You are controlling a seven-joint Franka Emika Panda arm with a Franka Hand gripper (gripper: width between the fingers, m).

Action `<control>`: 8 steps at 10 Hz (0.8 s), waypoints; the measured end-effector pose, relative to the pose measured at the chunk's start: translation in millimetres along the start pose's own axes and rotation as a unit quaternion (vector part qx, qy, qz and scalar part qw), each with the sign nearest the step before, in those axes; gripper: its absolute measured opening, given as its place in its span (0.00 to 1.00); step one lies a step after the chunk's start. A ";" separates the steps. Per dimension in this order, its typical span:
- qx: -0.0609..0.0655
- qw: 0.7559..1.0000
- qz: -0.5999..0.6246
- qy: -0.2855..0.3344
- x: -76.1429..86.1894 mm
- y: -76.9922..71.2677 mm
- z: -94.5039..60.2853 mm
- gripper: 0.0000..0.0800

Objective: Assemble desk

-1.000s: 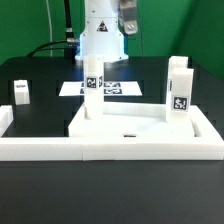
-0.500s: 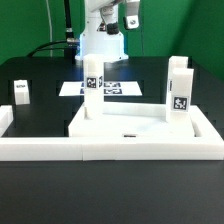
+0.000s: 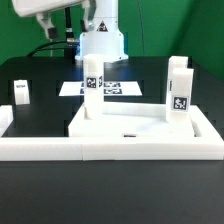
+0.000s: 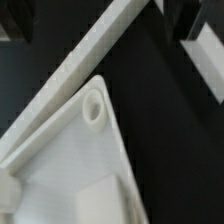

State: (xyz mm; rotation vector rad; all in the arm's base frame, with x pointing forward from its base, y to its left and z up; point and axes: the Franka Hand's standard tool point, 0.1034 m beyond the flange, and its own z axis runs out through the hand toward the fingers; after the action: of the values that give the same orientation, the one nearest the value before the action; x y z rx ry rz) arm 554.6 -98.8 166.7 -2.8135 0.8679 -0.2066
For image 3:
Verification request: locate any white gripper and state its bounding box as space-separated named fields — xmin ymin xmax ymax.
xmin=12 ymin=0 xmax=96 ymax=40

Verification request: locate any white desk top tray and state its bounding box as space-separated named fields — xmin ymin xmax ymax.
xmin=68 ymin=102 xmax=194 ymax=138

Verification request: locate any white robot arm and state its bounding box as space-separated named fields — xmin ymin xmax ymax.
xmin=12 ymin=0 xmax=128 ymax=63

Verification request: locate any marker tag sheet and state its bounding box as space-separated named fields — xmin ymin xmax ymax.
xmin=59 ymin=81 xmax=142 ymax=96

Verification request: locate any white thin cable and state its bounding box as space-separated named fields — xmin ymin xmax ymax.
xmin=48 ymin=36 xmax=54 ymax=58

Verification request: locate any black cable bundle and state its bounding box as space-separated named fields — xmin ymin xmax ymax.
xmin=27 ymin=6 xmax=81 ymax=58

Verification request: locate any white U-shaped fence frame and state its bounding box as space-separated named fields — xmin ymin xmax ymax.
xmin=0 ymin=106 xmax=224 ymax=161

